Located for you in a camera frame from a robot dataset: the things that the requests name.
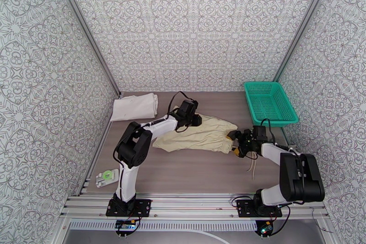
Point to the white polo shirt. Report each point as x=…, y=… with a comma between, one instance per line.
x=134, y=107

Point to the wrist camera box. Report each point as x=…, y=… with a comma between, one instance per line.
x=259, y=133
x=188, y=106

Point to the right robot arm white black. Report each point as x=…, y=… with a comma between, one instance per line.
x=300, y=177

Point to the aluminium table side rail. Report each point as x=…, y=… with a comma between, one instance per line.
x=101, y=143

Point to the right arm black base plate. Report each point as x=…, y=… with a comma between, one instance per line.
x=244, y=209

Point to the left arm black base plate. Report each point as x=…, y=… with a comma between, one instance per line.
x=140, y=207

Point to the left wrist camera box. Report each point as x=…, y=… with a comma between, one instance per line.
x=188, y=106

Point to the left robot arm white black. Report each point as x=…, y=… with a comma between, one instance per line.
x=133, y=148

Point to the aluminium corner post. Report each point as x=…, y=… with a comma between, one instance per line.
x=303, y=23
x=87, y=30

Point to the white holder with green roll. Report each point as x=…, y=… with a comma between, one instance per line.
x=107, y=177

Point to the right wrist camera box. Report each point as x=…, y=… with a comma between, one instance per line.
x=259, y=133

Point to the round black circuit board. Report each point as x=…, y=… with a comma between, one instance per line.
x=264, y=229

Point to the blue circuit board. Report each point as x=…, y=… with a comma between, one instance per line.
x=125, y=225

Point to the teal plastic basket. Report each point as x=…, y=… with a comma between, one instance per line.
x=268, y=103

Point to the aluminium mounting rail frame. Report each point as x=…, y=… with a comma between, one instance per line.
x=194, y=204

